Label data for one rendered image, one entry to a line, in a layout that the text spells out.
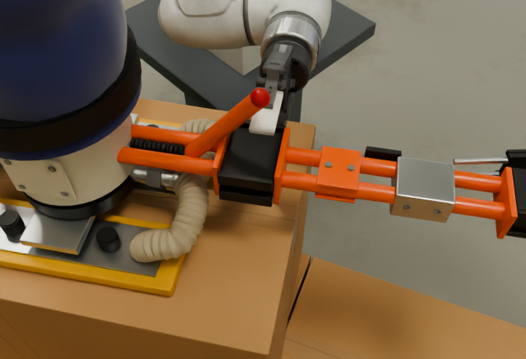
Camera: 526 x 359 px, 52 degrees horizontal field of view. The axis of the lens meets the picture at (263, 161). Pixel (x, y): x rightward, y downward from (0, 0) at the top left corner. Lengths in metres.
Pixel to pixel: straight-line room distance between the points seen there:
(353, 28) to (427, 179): 0.82
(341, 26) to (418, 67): 1.13
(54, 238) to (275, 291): 0.30
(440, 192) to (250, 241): 0.28
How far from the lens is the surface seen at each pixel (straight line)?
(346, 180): 0.67
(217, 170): 0.66
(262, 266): 0.77
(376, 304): 1.20
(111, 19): 0.60
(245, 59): 1.27
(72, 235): 0.77
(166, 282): 0.74
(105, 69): 0.60
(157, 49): 1.39
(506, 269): 2.00
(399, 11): 2.86
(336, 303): 1.19
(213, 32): 0.92
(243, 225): 0.80
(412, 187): 0.68
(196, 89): 1.27
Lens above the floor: 1.62
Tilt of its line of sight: 51 degrees down
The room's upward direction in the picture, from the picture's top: straight up
